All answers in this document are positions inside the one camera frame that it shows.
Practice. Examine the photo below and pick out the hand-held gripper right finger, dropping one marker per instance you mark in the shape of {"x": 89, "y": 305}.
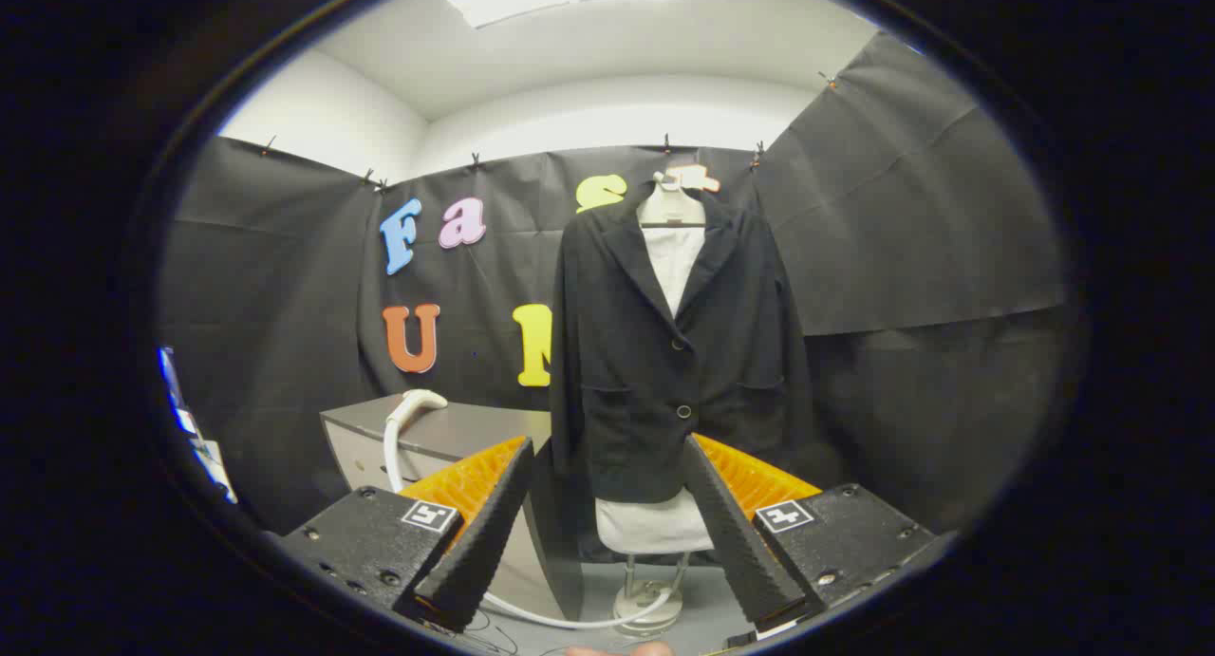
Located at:
{"x": 736, "y": 542}

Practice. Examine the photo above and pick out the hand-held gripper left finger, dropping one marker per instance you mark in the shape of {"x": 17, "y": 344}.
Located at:
{"x": 479, "y": 542}

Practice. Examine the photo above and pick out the black blazer jacket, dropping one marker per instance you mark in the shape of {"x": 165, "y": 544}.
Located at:
{"x": 645, "y": 371}

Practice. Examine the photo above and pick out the metal dress form stand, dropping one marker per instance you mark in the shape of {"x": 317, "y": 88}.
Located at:
{"x": 645, "y": 607}

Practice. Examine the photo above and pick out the grey cabinet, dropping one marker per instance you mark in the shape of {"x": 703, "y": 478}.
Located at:
{"x": 475, "y": 426}

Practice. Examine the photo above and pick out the white and blue sheets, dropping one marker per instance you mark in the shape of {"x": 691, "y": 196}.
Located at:
{"x": 204, "y": 452}

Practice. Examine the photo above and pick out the white dress form torso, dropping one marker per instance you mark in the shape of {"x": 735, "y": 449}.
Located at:
{"x": 674, "y": 257}

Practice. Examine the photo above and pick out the black backdrop cloth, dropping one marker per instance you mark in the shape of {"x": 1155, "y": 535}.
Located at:
{"x": 854, "y": 210}

